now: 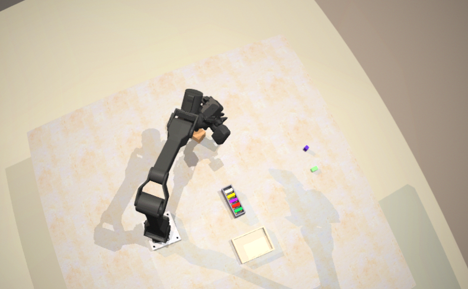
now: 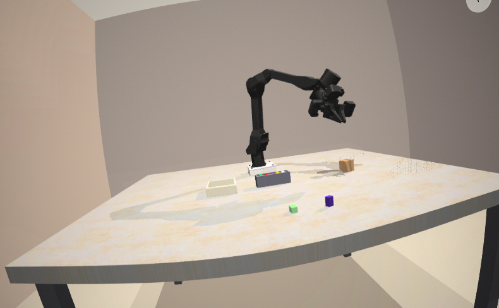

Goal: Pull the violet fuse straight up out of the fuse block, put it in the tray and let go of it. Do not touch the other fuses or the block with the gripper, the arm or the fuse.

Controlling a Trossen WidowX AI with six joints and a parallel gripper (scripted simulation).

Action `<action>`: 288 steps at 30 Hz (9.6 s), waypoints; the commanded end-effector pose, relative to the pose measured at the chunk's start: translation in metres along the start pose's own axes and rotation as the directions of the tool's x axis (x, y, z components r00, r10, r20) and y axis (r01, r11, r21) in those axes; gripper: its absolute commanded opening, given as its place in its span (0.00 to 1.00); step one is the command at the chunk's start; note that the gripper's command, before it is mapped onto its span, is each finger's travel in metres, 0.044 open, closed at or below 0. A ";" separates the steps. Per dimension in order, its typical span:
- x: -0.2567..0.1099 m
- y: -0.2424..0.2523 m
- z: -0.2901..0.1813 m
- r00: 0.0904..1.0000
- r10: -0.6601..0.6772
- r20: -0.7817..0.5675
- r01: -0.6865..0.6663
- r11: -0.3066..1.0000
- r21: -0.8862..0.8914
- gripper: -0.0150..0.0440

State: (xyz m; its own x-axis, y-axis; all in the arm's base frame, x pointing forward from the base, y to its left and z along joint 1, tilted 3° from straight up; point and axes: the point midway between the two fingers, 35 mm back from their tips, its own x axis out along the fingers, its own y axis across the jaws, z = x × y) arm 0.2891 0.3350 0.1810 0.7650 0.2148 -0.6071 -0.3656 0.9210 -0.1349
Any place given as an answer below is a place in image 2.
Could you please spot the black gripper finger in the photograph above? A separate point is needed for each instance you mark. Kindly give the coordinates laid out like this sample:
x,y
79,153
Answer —
x,y
330,113
341,113

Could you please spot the small orange cube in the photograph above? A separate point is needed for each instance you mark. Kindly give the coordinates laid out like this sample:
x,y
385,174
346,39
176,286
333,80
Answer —
x,y
346,165

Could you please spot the small light green cube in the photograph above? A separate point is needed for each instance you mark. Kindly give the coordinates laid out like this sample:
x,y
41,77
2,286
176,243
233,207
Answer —
x,y
293,208

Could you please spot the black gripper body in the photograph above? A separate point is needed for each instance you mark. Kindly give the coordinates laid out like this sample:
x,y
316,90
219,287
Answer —
x,y
320,104

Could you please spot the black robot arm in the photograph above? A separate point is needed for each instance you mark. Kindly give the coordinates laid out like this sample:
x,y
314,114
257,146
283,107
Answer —
x,y
255,87

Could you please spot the small purple block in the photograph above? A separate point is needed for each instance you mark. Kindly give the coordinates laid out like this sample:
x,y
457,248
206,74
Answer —
x,y
329,201

